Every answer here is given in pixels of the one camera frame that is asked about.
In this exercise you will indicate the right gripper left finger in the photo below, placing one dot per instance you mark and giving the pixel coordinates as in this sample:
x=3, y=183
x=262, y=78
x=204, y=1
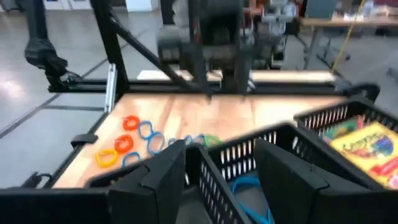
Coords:
x=155, y=193

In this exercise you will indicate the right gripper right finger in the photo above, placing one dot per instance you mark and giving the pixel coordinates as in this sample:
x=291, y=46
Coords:
x=289, y=193

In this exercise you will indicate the blue rubber band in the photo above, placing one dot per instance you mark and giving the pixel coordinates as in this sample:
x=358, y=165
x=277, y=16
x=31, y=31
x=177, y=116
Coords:
x=188, y=138
x=245, y=180

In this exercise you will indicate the black mesh basket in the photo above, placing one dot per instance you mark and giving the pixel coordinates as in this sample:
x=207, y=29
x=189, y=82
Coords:
x=248, y=139
x=192, y=161
x=326, y=109

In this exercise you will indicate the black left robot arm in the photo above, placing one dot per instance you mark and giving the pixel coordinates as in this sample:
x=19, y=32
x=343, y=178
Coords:
x=217, y=31

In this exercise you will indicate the wooden desk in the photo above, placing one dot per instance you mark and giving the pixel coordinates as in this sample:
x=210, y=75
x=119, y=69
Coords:
x=342, y=22

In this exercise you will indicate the orange coil wristband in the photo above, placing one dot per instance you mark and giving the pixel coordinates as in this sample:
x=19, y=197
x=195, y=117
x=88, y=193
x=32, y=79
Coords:
x=124, y=123
x=116, y=143

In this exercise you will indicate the green coil wristband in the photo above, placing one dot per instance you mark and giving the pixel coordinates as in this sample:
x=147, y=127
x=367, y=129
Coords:
x=214, y=138

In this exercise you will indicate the black draped stand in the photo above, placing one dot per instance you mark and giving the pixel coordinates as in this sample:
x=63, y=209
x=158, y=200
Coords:
x=43, y=56

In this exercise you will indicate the white cabinet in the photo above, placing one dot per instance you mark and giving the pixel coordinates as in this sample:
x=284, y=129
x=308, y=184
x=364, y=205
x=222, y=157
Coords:
x=66, y=3

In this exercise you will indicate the black frame clamp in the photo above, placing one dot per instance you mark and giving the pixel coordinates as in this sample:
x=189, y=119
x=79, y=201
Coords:
x=84, y=140

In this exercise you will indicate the silver frame bracket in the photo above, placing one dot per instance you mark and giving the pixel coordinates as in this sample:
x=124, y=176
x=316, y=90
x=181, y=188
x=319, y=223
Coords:
x=111, y=87

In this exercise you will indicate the black metal table frame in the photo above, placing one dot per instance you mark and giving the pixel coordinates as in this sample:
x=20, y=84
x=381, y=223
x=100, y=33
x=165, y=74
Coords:
x=109, y=37

